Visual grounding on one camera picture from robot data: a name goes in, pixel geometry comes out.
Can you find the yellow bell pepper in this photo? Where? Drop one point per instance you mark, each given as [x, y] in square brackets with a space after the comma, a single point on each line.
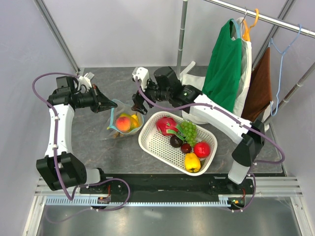
[192, 163]

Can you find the green grape bunch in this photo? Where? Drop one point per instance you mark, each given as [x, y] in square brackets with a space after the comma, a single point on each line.
[189, 132]

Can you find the brown towel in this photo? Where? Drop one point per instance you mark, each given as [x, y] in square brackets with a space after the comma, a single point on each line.
[260, 92]

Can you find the white cable duct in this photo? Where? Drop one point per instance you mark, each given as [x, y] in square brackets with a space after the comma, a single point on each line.
[98, 202]

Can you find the metal clothes rack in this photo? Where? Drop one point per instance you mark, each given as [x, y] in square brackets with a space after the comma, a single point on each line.
[276, 22]

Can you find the pink dragon fruit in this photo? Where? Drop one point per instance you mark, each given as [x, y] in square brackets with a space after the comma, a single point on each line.
[167, 126]

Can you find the green shirt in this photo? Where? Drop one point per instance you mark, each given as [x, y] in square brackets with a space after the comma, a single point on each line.
[224, 69]

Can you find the red pomegranate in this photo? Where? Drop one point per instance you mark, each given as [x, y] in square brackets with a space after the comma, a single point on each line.
[202, 149]

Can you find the blue wire hanger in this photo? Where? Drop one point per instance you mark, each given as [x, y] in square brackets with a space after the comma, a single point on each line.
[274, 111]

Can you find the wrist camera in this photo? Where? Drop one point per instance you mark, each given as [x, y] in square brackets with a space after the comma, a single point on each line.
[85, 81]
[141, 74]

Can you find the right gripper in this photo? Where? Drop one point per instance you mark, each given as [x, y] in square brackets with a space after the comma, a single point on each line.
[138, 101]

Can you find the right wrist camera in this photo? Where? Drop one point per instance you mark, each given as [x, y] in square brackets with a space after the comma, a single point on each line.
[141, 74]

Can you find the orange peach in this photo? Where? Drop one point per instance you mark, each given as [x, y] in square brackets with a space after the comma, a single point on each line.
[123, 124]

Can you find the dark red plum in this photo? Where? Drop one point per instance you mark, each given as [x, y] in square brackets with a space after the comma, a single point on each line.
[186, 148]

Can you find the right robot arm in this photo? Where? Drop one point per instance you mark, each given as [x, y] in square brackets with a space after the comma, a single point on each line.
[247, 135]

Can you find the light blue hanger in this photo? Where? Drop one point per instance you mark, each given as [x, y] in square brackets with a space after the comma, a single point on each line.
[235, 30]

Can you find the white plastic basket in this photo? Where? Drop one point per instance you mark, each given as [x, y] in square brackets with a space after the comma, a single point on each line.
[158, 145]

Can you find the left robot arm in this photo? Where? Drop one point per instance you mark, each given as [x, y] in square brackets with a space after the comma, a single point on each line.
[60, 168]

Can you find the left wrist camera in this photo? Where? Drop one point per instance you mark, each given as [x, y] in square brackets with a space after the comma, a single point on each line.
[85, 81]

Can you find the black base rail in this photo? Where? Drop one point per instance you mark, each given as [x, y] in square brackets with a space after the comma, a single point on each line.
[168, 188]

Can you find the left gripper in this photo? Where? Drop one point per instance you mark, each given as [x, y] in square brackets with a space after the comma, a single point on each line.
[100, 102]

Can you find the orange green mango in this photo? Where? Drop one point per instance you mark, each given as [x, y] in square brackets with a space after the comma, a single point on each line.
[131, 119]

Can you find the brown longan bunch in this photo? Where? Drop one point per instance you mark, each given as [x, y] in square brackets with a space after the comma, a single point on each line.
[117, 135]

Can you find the white garment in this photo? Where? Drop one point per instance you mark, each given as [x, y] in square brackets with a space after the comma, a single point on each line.
[246, 66]

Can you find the yellow lemon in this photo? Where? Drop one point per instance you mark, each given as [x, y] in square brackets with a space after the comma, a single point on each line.
[135, 122]

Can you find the clear zip top bag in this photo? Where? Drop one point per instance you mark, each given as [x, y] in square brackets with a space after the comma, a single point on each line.
[109, 128]

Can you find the dark mangosteen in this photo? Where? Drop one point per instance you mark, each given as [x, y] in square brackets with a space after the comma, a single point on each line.
[176, 142]

